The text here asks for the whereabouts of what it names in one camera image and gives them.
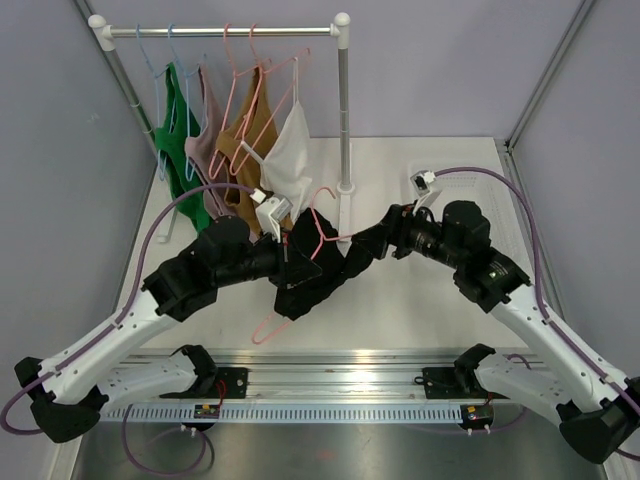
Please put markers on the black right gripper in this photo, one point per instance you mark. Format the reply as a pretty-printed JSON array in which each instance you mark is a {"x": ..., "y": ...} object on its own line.
[{"x": 400, "y": 224}]

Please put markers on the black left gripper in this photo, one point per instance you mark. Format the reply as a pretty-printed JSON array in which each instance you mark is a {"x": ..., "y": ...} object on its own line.
[{"x": 292, "y": 266}]

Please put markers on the pink hanger of black top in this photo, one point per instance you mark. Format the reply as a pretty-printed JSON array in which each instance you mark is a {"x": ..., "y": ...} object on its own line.
[{"x": 323, "y": 239}]

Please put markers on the black tank top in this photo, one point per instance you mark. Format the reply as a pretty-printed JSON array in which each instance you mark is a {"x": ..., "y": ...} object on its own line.
[{"x": 315, "y": 279}]

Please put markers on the white tank top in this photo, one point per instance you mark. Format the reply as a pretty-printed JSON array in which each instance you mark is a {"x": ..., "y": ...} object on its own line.
[{"x": 283, "y": 169}]

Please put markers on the pink hanger of white top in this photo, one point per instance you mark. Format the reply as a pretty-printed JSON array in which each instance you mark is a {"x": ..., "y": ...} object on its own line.
[{"x": 264, "y": 69}]

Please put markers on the brown tank top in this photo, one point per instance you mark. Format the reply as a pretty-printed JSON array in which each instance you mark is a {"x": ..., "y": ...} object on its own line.
[{"x": 254, "y": 126}]

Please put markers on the pink hanger of brown top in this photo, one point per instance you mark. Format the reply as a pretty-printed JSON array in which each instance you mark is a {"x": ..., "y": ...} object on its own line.
[{"x": 228, "y": 118}]

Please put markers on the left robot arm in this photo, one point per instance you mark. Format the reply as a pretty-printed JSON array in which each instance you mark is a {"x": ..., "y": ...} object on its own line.
[{"x": 72, "y": 390}]

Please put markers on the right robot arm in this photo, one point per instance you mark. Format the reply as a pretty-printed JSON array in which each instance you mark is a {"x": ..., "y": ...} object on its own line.
[{"x": 594, "y": 404}]

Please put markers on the mauve tank top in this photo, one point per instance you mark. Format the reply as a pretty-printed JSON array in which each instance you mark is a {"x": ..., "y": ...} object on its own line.
[{"x": 200, "y": 149}]

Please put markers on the blue hanger far left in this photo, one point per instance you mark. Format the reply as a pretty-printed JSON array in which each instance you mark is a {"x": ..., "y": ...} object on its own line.
[{"x": 158, "y": 76}]

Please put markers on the blue hanger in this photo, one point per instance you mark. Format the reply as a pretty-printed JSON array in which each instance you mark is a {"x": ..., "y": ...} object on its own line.
[
  {"x": 190, "y": 110},
  {"x": 158, "y": 76}
]

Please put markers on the green tank top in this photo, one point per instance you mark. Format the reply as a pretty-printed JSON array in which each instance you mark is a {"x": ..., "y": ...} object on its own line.
[{"x": 170, "y": 138}]

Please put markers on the white plastic basket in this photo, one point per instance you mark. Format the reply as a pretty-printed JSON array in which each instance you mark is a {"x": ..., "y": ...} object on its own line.
[{"x": 496, "y": 205}]

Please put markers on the silver white clothes rack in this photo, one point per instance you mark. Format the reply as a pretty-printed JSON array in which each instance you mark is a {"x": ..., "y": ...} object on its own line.
[{"x": 106, "y": 35}]

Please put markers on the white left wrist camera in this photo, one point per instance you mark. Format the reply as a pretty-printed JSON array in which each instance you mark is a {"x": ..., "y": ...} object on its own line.
[{"x": 270, "y": 212}]

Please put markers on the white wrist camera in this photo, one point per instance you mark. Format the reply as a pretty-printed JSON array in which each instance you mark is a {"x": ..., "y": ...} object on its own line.
[
  {"x": 270, "y": 212},
  {"x": 426, "y": 187}
]

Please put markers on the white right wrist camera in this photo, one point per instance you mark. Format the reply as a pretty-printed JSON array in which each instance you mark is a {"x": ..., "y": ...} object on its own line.
[{"x": 426, "y": 187}]

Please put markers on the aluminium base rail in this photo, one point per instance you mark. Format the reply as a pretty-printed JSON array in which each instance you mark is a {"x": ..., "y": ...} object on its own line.
[{"x": 334, "y": 376}]

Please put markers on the white slotted cable duct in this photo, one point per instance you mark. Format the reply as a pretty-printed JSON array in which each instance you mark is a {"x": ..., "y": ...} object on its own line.
[{"x": 255, "y": 413}]

